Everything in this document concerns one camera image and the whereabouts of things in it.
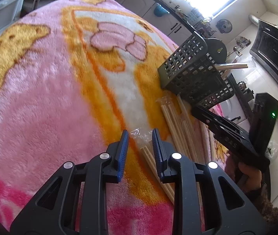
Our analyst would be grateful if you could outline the black range hood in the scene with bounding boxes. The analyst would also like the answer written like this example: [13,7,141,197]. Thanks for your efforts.
[250,20,278,83]

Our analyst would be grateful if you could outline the black plastic utensil basket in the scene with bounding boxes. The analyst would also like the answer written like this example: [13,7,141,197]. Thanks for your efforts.
[158,31,234,109]

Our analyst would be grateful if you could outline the wooden chopsticks pair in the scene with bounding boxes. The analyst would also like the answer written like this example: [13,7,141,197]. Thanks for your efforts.
[130,128,175,204]

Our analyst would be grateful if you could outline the person's right hand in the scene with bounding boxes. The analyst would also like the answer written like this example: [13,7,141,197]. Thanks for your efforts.
[238,162,262,193]

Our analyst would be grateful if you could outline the pink cartoon fleece blanket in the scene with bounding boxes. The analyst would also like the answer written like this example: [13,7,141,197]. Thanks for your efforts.
[0,0,178,229]

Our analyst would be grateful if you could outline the round wall fan vent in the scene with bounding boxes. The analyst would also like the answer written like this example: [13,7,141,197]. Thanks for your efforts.
[216,19,233,33]

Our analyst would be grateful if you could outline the steel kettle on counter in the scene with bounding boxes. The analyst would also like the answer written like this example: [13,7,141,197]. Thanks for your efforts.
[238,81,247,93]

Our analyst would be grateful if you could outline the wrapped chopsticks on blanket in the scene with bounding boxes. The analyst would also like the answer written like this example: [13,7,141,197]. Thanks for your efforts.
[157,96,190,158]
[177,94,205,164]

